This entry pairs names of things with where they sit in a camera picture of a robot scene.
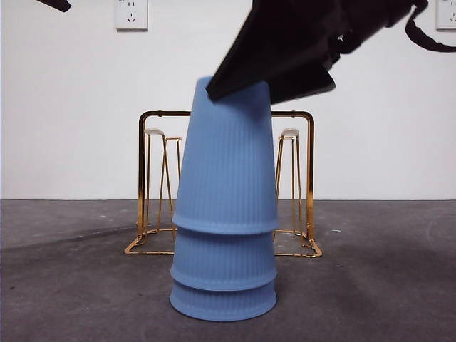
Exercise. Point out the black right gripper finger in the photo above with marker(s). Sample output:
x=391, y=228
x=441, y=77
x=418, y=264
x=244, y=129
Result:
x=306, y=85
x=270, y=46

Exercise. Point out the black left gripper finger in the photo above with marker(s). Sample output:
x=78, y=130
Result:
x=60, y=4

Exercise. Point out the blue ribbed plastic cup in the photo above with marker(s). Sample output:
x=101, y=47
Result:
x=222, y=306
x=224, y=160
x=224, y=260

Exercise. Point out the white wall socket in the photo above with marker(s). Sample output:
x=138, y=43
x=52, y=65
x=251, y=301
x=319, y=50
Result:
x=132, y=19
x=447, y=18

